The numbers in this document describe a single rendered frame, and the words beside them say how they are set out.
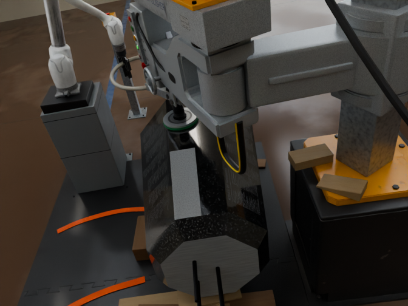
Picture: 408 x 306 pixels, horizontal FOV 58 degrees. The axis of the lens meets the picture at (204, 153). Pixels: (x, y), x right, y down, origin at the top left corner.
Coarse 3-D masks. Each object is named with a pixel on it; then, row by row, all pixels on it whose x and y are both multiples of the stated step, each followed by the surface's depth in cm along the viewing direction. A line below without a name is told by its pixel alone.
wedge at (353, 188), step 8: (328, 176) 177; (336, 176) 175; (320, 184) 174; (328, 184) 172; (336, 184) 171; (344, 184) 169; (352, 184) 167; (360, 184) 166; (336, 192) 169; (344, 192) 166; (352, 192) 163; (360, 192) 162
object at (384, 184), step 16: (304, 144) 201; (336, 144) 197; (400, 144) 188; (336, 160) 187; (400, 160) 180; (320, 176) 180; (352, 176) 177; (384, 176) 174; (400, 176) 172; (368, 192) 167; (384, 192) 166; (400, 192) 165
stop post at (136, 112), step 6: (114, 12) 345; (120, 72) 372; (126, 78) 377; (126, 84) 381; (132, 84) 385; (126, 90) 385; (132, 96) 389; (132, 102) 394; (138, 102) 403; (132, 108) 398; (138, 108) 399; (144, 108) 412; (132, 114) 406; (138, 114) 403; (144, 114) 402
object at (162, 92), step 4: (148, 88) 249; (160, 88) 246; (164, 88) 243; (160, 92) 223; (164, 92) 215; (168, 92) 208; (160, 96) 226; (164, 96) 218; (168, 96) 209; (176, 100) 196; (172, 104) 196; (180, 104) 195
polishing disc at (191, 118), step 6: (186, 108) 235; (168, 114) 232; (186, 114) 229; (192, 114) 228; (168, 120) 227; (174, 120) 226; (180, 120) 225; (186, 120) 224; (192, 120) 223; (168, 126) 223; (174, 126) 220; (180, 126) 220
